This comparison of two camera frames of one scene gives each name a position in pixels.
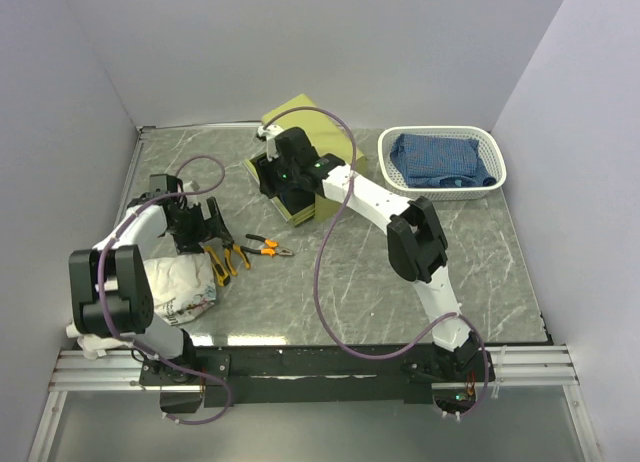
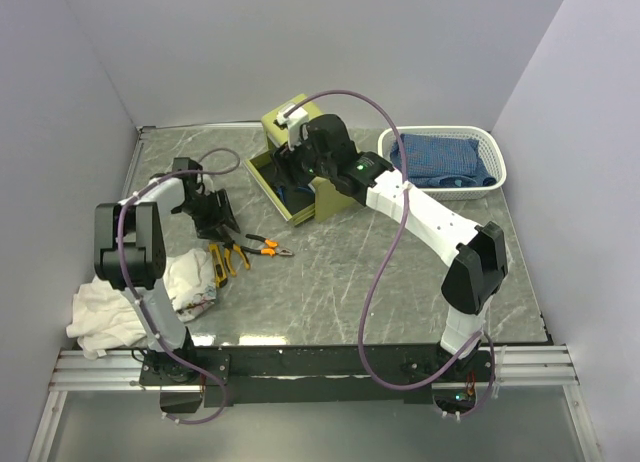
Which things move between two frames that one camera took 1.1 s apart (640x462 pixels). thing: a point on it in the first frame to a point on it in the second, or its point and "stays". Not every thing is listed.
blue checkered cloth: (436, 161) stays
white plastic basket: (446, 163) stays
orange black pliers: (272, 249) stays
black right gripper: (265, 170) to (285, 159)
